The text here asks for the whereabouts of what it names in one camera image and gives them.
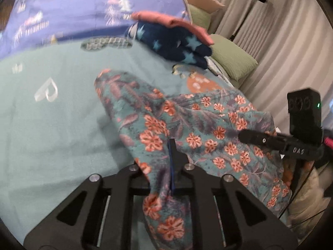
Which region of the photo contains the small green pillow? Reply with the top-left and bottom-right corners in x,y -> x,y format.
187,4 -> 212,31

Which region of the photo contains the beige pleated curtain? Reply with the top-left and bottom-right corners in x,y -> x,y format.
203,0 -> 333,136

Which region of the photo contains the beige pillow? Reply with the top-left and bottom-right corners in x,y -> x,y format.
186,0 -> 226,14

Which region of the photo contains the black cable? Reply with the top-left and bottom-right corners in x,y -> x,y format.
276,160 -> 322,220

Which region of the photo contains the folded navy star blanket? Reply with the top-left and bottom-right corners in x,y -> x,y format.
124,21 -> 214,70

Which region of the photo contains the purple tree print sheet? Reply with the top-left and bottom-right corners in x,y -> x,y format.
0,0 -> 191,61

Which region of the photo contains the large green pillow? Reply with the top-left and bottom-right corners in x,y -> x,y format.
208,34 -> 258,82

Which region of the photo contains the teal floral shirt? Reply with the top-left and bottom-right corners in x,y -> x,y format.
94,69 -> 293,250

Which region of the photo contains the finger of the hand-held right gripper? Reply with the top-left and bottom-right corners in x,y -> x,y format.
238,129 -> 288,151

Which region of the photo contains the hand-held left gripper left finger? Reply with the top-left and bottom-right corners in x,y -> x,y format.
23,164 -> 152,250

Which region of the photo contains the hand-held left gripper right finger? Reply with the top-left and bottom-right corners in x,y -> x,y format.
168,138 -> 297,250

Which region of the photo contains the folded pink cloth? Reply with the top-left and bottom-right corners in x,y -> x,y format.
130,10 -> 215,45

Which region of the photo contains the teal printed quilt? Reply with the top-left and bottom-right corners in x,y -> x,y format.
0,35 -> 245,240

